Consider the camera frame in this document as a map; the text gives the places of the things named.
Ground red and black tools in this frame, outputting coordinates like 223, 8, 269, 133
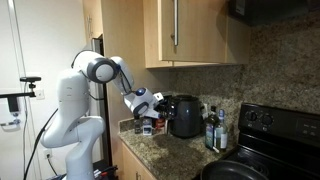
92, 164, 120, 180

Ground silver door handle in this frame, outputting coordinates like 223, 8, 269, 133
0, 117, 22, 128

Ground white door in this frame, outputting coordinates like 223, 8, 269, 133
0, 0, 28, 180

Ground wooden cabinet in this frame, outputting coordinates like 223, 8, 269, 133
143, 0, 252, 70
118, 139, 158, 180

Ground black coffee maker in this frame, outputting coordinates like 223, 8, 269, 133
166, 94, 205, 140

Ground tall wooden cabinet panel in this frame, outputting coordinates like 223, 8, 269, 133
82, 0, 175, 178

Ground black power cable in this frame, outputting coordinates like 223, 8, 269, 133
22, 108, 60, 180

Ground white light switch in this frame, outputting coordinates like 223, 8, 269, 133
34, 88, 46, 101

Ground metal cabinet bar handle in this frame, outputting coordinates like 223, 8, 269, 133
170, 0, 181, 47

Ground stainless steel refrigerator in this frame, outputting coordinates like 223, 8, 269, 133
87, 36, 113, 168

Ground white backsplash outlet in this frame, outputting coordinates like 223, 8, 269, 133
200, 102, 210, 120

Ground wooden upper cabinet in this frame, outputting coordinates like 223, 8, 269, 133
143, 0, 252, 70

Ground clear bottle with blue cap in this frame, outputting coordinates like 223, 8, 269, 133
214, 109, 229, 154

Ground small white jar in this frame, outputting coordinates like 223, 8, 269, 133
141, 117, 154, 137

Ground black container with red label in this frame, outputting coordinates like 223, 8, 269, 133
153, 91, 174, 130

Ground wooden lower cabinet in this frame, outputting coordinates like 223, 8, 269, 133
118, 139, 158, 180

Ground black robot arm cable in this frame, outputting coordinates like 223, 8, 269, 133
117, 68, 138, 96

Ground white wall outlet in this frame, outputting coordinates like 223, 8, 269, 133
42, 148, 54, 160

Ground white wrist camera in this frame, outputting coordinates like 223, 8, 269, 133
142, 92, 165, 120

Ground black camera on stand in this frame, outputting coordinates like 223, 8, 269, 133
19, 75, 43, 90

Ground black electric stove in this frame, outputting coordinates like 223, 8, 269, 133
196, 102, 320, 180

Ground dark olive oil bottle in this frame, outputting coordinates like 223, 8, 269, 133
204, 105, 220, 151

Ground black frying pan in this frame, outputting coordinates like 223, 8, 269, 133
200, 159, 270, 180

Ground small dark jar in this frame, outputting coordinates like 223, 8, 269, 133
133, 117, 143, 135

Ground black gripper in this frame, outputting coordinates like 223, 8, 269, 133
154, 99, 175, 119

